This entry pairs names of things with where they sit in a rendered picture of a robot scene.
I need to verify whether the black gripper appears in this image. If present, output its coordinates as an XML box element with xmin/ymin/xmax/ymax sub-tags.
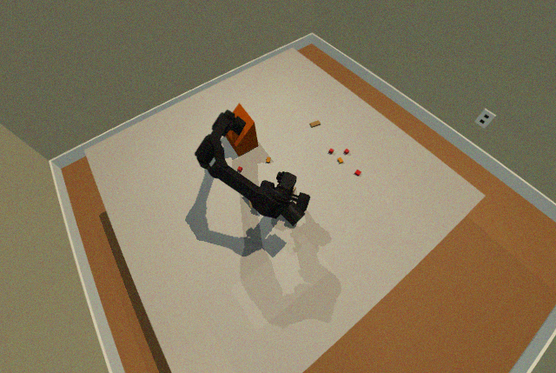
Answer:
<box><xmin>260</xmin><ymin>180</ymin><xmax>310</xmax><ymax>212</ymax></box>

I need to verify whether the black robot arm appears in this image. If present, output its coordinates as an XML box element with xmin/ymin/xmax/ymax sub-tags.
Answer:
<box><xmin>195</xmin><ymin>110</ymin><xmax>305</xmax><ymax>226</ymax></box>

